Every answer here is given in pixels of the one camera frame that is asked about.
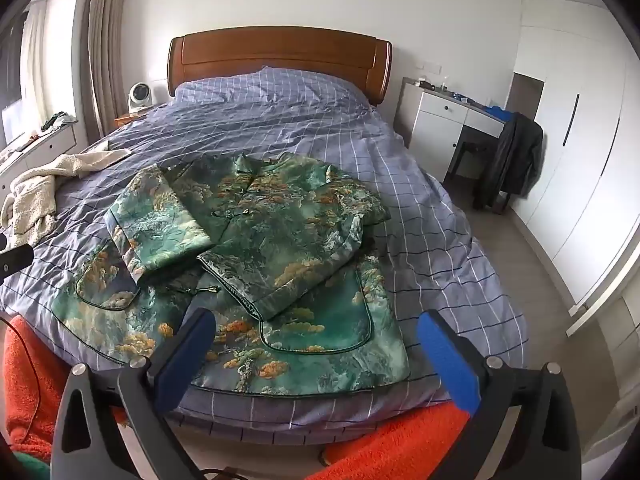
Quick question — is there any wooden headboard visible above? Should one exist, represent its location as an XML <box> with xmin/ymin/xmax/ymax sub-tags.
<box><xmin>167</xmin><ymin>26</ymin><xmax>393</xmax><ymax>107</ymax></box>

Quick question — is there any beige curtain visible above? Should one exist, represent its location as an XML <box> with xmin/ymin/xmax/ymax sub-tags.
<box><xmin>86</xmin><ymin>0</ymin><xmax>132</xmax><ymax>137</ymax></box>

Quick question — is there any green brocade jacket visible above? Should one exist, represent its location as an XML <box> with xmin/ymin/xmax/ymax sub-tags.
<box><xmin>50</xmin><ymin>152</ymin><xmax>412</xmax><ymax>397</ymax></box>

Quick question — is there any black jacket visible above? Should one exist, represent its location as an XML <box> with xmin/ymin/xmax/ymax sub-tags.
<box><xmin>472</xmin><ymin>112</ymin><xmax>545</xmax><ymax>211</ymax></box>

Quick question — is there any bed with blue checked bedding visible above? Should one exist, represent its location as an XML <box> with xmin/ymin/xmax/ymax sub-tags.
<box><xmin>0</xmin><ymin>66</ymin><xmax>531</xmax><ymax>443</ymax></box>

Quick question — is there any white window cabinet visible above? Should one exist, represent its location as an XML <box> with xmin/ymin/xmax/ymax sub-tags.
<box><xmin>0</xmin><ymin>119</ymin><xmax>79</xmax><ymax>188</ymax></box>

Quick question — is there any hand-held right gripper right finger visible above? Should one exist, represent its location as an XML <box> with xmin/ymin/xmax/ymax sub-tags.
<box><xmin>416</xmin><ymin>309</ymin><xmax>583</xmax><ymax>480</ymax></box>

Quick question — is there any orange fleece blanket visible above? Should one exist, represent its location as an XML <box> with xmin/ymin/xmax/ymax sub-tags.
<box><xmin>0</xmin><ymin>312</ymin><xmax>476</xmax><ymax>480</ymax></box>

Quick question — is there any black cable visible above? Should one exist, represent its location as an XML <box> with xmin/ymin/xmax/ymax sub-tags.
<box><xmin>0</xmin><ymin>312</ymin><xmax>47</xmax><ymax>438</ymax></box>

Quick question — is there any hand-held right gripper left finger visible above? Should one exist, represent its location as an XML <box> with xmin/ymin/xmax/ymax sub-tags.
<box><xmin>52</xmin><ymin>307</ymin><xmax>217</xmax><ymax>480</ymax></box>

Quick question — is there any cream fleece blanket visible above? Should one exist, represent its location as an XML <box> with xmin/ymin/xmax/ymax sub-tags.
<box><xmin>0</xmin><ymin>142</ymin><xmax>132</xmax><ymax>249</ymax></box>

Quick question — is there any dark stool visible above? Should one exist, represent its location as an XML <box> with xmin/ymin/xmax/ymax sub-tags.
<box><xmin>449</xmin><ymin>139</ymin><xmax>495</xmax><ymax>182</ymax></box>

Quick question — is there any blue checked pillow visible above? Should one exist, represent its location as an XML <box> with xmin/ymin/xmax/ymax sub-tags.
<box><xmin>174</xmin><ymin>66</ymin><xmax>375</xmax><ymax>108</ymax></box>

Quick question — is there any white desk with drawers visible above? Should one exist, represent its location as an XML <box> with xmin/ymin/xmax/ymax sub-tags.
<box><xmin>394</xmin><ymin>77</ymin><xmax>516</xmax><ymax>182</ymax></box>

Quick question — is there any white wardrobe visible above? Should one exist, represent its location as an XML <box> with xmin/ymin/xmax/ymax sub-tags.
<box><xmin>505</xmin><ymin>24</ymin><xmax>640</xmax><ymax>311</ymax></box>

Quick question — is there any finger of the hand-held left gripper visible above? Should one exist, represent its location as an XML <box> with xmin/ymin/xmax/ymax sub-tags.
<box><xmin>0</xmin><ymin>245</ymin><xmax>35</xmax><ymax>282</ymax></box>

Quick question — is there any wooden nightstand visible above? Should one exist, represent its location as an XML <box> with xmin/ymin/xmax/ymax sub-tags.
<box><xmin>114</xmin><ymin>102</ymin><xmax>168</xmax><ymax>131</ymax></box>

